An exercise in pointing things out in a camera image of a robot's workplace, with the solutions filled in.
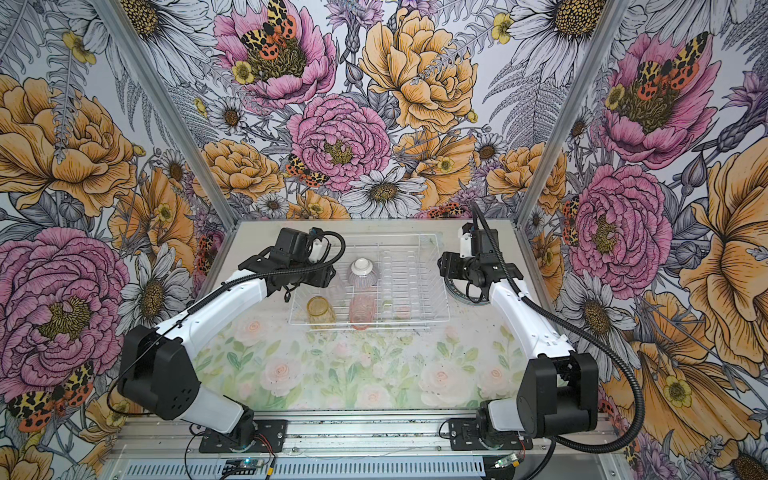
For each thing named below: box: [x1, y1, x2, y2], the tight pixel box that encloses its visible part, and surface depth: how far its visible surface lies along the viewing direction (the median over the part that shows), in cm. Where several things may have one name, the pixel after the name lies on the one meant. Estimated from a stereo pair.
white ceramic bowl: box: [348, 257, 378, 289], surface depth 101 cm
